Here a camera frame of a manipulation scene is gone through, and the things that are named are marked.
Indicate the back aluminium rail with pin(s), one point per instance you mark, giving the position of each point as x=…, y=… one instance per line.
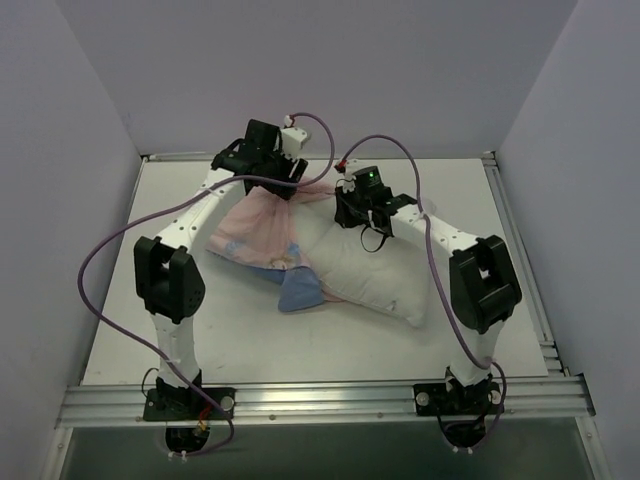
x=200, y=157

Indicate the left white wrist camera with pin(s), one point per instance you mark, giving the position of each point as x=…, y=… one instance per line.
x=293, y=140

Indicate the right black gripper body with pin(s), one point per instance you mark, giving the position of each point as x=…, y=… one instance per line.
x=347, y=214

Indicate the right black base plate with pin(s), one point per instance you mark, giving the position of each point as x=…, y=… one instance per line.
x=452, y=399

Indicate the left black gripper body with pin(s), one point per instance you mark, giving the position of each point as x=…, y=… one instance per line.
x=282, y=181

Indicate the front aluminium rail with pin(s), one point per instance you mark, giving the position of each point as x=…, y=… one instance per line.
x=324, y=403

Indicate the blue pink printed pillowcase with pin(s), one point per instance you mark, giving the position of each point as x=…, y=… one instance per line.
x=277, y=239

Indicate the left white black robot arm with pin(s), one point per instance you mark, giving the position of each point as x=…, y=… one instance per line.
x=167, y=277

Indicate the right side aluminium rail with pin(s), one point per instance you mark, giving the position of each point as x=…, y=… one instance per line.
x=532, y=298

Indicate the aluminium rail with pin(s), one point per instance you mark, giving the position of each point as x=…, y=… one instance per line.
x=200, y=157
x=532, y=298
x=324, y=403

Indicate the white pillow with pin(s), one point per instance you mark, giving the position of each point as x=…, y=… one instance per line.
x=393, y=281

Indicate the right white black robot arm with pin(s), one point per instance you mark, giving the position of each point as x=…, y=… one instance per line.
x=474, y=276

